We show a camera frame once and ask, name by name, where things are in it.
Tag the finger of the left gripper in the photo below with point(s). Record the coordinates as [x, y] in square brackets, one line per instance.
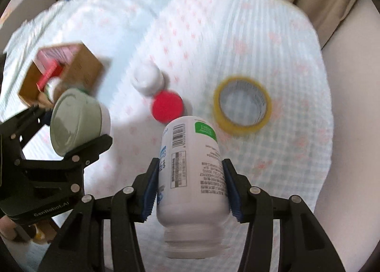
[24, 125]

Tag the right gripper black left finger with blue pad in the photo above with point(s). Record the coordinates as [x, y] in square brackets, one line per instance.
[79, 243]

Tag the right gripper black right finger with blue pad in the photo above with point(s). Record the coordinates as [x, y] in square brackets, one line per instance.
[304, 244]

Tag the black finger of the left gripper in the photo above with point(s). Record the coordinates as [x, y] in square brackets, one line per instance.
[86, 150]

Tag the pale green glass jar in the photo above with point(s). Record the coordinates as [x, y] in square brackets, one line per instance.
[77, 118]

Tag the red cardboard box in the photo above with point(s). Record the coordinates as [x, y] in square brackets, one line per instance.
[53, 69]

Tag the red cap silver jar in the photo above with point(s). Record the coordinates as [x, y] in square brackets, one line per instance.
[167, 106]

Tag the small white round jar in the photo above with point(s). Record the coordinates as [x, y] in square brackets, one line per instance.
[147, 79]

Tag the white pill bottle green label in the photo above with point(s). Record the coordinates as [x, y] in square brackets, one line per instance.
[192, 200]

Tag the yellow tape roll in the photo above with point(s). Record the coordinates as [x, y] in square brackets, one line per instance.
[241, 105]

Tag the person hand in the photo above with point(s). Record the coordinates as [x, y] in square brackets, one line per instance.
[12, 232]

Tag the brown cardboard box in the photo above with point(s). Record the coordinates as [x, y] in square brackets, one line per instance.
[82, 70]

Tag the checkered light blue bedsheet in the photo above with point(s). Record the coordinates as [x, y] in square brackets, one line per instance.
[196, 44]

